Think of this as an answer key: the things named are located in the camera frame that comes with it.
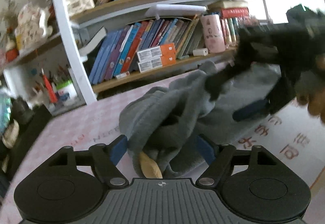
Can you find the grey fleece garment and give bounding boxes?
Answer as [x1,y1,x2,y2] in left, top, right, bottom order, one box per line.
[119,61,280,178]

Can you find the person right hand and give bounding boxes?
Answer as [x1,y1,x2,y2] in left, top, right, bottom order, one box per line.
[295,55,325,125]

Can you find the white power adapter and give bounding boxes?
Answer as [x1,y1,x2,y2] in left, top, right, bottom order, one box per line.
[192,48,209,56]

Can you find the pink cartoon desk mat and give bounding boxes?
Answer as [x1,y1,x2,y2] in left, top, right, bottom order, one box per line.
[0,61,325,224]

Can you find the orange white medicine box lower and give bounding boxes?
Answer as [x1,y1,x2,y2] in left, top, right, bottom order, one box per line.
[138,54,176,73]

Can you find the orange white medicine box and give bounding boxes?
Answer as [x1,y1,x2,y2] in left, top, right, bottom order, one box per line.
[138,54,176,73]
[137,43,176,62]

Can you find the pink cartoon cylinder tin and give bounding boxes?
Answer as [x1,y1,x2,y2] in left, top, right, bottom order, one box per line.
[200,15,226,54]

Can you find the orange white medicine box upper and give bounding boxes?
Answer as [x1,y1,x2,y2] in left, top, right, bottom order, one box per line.
[137,43,176,62]

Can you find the white jar green lid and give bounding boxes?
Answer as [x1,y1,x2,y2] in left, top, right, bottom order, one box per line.
[56,80,78,106]

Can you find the red tassel pendant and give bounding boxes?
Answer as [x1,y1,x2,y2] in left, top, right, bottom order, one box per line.
[41,69,58,104]

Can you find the white bar desk lamp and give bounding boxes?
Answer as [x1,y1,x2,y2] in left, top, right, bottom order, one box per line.
[145,4,207,19]

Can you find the dark round pot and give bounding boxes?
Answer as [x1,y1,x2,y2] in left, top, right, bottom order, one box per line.
[12,97,34,125]

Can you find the white wooden bookshelf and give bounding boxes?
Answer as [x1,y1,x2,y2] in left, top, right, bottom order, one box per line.
[0,0,270,113]

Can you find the red round jar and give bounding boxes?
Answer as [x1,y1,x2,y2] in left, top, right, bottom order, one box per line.
[5,48,19,62]

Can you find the floral rabbit figurine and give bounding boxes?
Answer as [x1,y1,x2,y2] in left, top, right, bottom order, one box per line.
[14,3,53,51]

